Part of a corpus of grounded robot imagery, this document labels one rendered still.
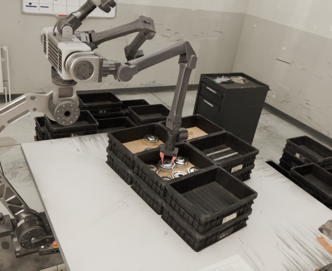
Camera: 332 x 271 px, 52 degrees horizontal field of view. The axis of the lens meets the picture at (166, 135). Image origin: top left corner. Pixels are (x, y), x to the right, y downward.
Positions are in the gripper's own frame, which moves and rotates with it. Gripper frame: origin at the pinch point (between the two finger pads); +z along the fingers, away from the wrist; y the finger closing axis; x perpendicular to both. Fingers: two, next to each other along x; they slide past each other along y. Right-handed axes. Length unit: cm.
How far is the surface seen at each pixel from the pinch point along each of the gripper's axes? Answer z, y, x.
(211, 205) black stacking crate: 4.1, -27.9, 26.9
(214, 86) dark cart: 2, -28, -168
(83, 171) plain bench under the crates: 17, 50, 2
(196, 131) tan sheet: 4, -16, -58
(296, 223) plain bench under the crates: 17, -81, 11
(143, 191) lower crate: 11.1, 9.8, 18.2
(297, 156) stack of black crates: 37, -114, -115
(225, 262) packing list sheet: 17, -38, 52
